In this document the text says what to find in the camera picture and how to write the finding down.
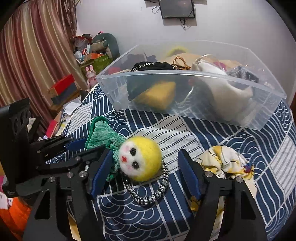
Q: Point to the green knitted cloth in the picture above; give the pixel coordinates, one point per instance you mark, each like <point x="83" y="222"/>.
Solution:
<point x="101" y="134"/>

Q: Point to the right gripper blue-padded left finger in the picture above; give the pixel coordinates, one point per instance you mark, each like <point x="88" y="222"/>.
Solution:
<point x="82" y="178"/>

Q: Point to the grey patterned item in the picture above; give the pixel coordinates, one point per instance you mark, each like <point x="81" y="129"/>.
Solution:
<point x="243" y="73"/>

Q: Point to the yellow curved plush headrest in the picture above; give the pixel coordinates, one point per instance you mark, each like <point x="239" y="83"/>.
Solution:
<point x="176" y="50"/>

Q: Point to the beige fleece blanket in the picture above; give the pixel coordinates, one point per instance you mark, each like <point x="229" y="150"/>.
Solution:
<point x="189" y="59"/>

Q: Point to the pink bunny plush toy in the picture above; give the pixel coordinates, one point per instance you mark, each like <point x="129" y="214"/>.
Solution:
<point x="91" y="76"/>

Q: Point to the yellow felt doll head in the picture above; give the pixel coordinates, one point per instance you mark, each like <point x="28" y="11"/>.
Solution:
<point x="140" y="158"/>

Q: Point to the blue white patterned tablecloth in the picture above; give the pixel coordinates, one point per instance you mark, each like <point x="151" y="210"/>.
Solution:
<point x="154" y="176"/>

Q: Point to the clear plastic storage bin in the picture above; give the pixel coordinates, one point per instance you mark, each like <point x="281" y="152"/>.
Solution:
<point x="193" y="99"/>

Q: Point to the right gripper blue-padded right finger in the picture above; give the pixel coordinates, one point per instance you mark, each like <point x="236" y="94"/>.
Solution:
<point x="241" y="219"/>

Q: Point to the red box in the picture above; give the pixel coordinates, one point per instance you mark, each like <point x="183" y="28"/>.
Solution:
<point x="61" y="85"/>

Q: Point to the red gold striped curtain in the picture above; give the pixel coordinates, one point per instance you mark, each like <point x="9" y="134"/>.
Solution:
<point x="37" y="44"/>

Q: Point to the green cardboard box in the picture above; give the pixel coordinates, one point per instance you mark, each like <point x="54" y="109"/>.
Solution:
<point x="98" y="64"/>

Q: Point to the black pouch with chain strap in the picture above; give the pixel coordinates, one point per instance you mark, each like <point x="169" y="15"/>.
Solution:
<point x="137" y="84"/>

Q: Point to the white drawstring cloth pouch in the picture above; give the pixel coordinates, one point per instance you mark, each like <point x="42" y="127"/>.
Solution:
<point x="227" y="100"/>

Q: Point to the grey green plush pillow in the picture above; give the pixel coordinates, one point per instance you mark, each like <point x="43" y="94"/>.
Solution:
<point x="105" y="42"/>

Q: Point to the small wall-mounted black screen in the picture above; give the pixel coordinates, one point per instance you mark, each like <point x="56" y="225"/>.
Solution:
<point x="176" y="9"/>

